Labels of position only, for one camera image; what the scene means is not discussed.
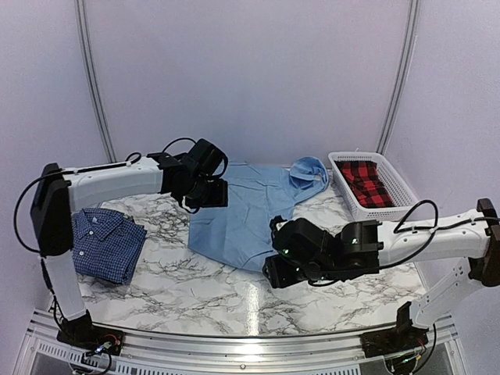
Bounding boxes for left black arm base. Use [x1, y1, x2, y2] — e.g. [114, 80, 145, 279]
[55, 310, 124, 355]

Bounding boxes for red black plaid shirt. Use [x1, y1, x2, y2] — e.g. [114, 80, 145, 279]
[335, 161, 395, 209]

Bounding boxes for front aluminium rail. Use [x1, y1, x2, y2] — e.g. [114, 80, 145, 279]
[23, 308, 466, 375]

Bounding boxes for light blue long sleeve shirt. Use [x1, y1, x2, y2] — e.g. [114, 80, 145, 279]
[187, 156, 329, 273]

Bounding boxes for left aluminium frame post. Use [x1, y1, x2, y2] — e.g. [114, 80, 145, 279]
[73, 0, 118, 163]

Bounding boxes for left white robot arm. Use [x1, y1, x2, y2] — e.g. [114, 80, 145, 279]
[21, 138, 228, 348]

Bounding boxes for white plastic basket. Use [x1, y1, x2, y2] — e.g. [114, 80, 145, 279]
[328, 152, 417, 221]

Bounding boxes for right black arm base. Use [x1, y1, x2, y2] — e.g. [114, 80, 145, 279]
[360, 302, 429, 358]

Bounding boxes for folded blue checked shirt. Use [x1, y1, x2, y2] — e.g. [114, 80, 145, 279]
[73, 208, 147, 285]

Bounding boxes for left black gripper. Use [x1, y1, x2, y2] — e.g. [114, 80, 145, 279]
[179, 177, 228, 209]

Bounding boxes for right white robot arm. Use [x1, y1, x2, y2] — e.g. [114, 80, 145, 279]
[262, 198, 499, 350]

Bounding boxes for right aluminium frame post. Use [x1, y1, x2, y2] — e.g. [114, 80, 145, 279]
[376, 0, 421, 155]

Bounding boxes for aluminium frame post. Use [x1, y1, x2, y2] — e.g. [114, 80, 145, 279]
[376, 0, 421, 155]
[73, 0, 118, 163]

